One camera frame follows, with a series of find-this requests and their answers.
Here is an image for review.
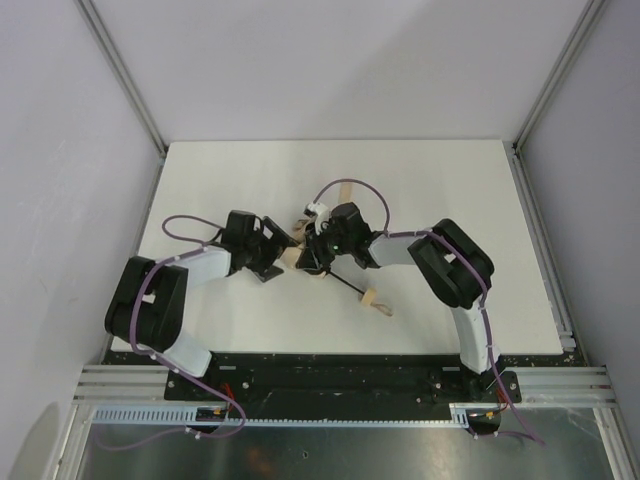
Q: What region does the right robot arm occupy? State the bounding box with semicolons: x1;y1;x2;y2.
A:
296;202;500;377

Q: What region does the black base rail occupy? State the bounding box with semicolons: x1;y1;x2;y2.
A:
99;349;524;419

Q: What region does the left aluminium corner post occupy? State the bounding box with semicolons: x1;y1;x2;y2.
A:
74;0;168;159

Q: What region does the right aluminium corner post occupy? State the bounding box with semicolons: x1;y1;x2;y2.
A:
512;0;610;152

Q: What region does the white slotted cable duct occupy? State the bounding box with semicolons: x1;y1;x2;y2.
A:
92;403;474;429

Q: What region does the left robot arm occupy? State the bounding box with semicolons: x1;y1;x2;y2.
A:
104;210;295;378

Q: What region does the beige folding umbrella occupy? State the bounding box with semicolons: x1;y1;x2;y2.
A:
281;178;393;317

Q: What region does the aluminium front frame beam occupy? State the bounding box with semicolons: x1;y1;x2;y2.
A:
72;365;617;408

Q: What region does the aluminium frame profile right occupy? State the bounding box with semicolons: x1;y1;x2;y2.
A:
504;142;578;352

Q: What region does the aluminium corner post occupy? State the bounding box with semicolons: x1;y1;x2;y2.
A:
512;0;610;152
74;0;168;159

